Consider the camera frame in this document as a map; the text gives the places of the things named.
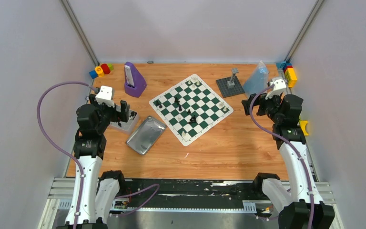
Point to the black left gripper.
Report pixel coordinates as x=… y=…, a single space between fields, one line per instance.
x=121 y=110

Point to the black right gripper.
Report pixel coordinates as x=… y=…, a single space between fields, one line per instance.
x=259 y=99

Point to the silver tin lid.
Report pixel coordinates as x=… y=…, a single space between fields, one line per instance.
x=145 y=136

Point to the green white chess board mat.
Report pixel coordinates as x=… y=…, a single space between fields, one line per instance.
x=195 y=94

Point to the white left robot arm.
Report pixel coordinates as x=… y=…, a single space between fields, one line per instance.
x=94 y=193

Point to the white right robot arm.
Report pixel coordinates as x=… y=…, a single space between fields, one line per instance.
x=301 y=206

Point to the blue plastic bag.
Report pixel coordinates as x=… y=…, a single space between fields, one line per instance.
x=257 y=80

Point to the yellow red blue duplo bricks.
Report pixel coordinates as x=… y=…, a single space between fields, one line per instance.
x=288 y=72

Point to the yellow curved block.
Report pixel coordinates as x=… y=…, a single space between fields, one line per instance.
x=303 y=125

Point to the purple metronome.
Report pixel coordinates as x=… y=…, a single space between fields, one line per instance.
x=134 y=84

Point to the grey lego baseplate with tower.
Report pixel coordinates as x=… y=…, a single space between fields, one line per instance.
x=230 y=86

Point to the colourful toy block stack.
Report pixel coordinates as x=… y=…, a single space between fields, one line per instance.
x=101 y=70

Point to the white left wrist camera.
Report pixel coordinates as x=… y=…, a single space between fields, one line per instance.
x=105 y=96

